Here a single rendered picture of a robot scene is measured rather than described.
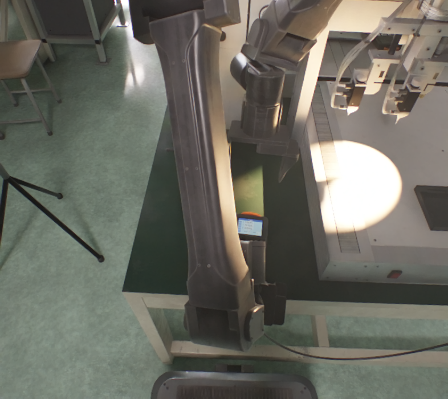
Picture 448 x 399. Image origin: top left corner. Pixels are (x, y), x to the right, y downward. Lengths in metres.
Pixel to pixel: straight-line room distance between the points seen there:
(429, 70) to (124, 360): 1.40
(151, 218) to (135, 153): 1.27
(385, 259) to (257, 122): 0.40
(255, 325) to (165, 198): 0.56
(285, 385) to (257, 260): 0.81
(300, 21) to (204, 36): 0.18
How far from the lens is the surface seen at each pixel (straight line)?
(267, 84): 0.53
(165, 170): 0.99
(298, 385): 1.26
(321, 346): 1.42
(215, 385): 1.24
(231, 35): 0.89
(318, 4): 0.48
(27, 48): 2.39
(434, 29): 0.77
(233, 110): 1.02
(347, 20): 0.85
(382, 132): 1.05
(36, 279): 1.82
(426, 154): 1.04
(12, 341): 1.74
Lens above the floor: 1.48
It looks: 49 degrees down
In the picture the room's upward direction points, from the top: 1 degrees clockwise
